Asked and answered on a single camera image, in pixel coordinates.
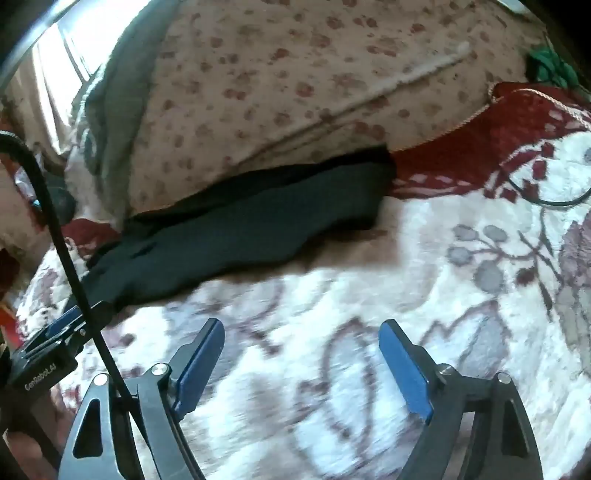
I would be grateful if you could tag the red and white floral blanket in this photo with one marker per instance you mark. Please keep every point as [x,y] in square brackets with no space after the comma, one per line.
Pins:
[415,286]

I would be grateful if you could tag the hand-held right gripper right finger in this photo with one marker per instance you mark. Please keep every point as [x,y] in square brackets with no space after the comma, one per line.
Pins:
[406,369]

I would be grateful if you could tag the green cloth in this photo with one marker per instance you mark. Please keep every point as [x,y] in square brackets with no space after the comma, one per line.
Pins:
[551,67]

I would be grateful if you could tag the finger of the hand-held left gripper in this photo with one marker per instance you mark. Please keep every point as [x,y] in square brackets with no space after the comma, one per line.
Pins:
[64,321]

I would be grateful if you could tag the bright window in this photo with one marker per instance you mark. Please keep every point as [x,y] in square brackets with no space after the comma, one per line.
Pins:
[60,60]

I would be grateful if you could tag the black pants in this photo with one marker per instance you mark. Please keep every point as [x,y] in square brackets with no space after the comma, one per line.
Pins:
[231,221]

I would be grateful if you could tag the grey fleece towel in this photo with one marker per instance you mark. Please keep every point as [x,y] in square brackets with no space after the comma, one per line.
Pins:
[115,92]

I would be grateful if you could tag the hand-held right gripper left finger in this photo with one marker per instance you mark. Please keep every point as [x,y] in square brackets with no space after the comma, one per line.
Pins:
[203,364]

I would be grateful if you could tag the floral beige pillow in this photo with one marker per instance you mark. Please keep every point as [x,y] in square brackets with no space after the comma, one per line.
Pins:
[300,92]

